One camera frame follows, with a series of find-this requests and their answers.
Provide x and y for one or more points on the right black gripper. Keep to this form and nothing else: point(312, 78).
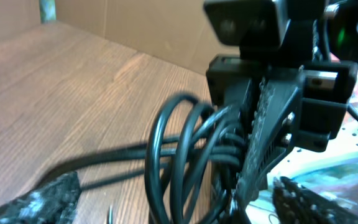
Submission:
point(280, 106)

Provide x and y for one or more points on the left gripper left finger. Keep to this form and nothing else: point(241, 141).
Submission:
point(54, 202)

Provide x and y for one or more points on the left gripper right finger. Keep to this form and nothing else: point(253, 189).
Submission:
point(295, 203)

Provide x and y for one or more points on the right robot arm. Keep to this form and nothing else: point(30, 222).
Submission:
point(319, 31)

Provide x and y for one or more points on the cardboard back panel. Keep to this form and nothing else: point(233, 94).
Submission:
point(173, 30)

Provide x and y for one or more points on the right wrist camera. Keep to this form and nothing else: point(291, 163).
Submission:
point(258, 25)

